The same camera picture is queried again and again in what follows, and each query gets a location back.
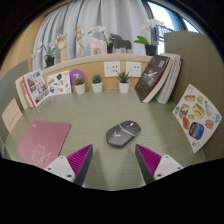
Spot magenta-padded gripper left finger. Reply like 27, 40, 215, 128
43, 143, 95, 187

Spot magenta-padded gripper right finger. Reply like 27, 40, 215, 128
134, 143, 184, 185

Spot grey computer mouse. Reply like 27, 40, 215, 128
105, 120, 142, 148

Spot pink mouse pad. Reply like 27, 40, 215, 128
16, 120, 73, 170

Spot white food sticker sheet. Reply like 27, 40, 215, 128
172, 83, 222, 154

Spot beige paper card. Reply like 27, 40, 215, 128
1, 97, 24, 134

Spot small succulent in white pot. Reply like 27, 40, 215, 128
116, 70, 132, 94
73, 77, 86, 95
91, 73, 104, 94

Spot red-edged photo magazine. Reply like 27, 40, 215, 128
22, 68, 50, 109

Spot leaning white and brown books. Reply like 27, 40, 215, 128
14, 75, 34, 111

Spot stack of white books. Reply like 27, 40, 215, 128
154, 52, 184, 105

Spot black book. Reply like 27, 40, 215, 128
134, 54, 171, 104

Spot white orchid in black pot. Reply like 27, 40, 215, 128
30, 40, 58, 68
133, 18, 166, 57
87, 25, 116, 54

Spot light wooden desk ledge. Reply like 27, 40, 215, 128
41, 53, 154, 76

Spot wooden hand model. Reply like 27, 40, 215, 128
54, 32, 69, 63

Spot pink horse figurine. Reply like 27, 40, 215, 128
86, 36, 108, 56

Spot dark grey horse figurine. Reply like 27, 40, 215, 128
109, 32, 132, 54

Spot dark-framed window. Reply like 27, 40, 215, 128
141, 0, 204, 54

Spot light grey curtain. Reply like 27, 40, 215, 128
32, 0, 158, 73

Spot white wall socket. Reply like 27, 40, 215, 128
103, 60, 122, 78
125, 61, 143, 78

